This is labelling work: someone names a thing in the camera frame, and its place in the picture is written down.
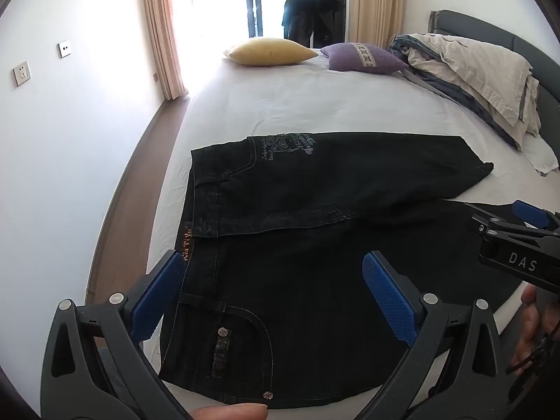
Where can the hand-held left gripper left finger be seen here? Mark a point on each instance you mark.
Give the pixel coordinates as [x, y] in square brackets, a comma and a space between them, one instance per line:
[157, 297]

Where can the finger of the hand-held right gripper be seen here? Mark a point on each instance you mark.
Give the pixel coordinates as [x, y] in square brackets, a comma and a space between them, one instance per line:
[494, 224]
[531, 213]

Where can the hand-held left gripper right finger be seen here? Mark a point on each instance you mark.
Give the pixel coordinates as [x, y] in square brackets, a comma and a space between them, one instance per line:
[389, 297]

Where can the black denim pants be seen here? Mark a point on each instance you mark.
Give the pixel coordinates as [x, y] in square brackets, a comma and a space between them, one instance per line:
[306, 280]

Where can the person's right hand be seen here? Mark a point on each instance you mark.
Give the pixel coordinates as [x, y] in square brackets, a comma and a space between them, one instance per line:
[529, 328]

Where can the person's left hand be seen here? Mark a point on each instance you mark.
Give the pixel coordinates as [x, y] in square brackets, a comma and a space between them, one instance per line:
[236, 413]

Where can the beige and blue duvet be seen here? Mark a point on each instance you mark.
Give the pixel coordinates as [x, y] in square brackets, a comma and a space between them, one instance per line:
[472, 70]

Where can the grey bed headboard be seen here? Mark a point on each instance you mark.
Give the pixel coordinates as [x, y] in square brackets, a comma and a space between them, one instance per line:
[481, 24]

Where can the purple pillow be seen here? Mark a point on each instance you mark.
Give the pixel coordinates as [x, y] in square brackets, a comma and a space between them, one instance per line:
[363, 57]

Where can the bed with white sheet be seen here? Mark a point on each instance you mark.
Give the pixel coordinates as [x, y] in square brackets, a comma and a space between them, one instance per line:
[306, 100]

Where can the beige curtain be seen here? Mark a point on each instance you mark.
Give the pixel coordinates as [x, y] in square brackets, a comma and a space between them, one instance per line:
[162, 30]
[376, 4]

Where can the yellow pillow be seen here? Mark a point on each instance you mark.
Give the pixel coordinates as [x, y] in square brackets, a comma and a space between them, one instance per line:
[271, 51]

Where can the black garment on stand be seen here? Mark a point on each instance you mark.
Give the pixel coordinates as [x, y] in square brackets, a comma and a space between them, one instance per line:
[306, 17]

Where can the white wall socket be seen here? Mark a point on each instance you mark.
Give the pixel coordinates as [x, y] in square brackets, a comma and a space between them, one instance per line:
[22, 73]

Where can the white wall switch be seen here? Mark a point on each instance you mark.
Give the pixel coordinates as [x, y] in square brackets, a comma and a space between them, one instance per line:
[64, 49]

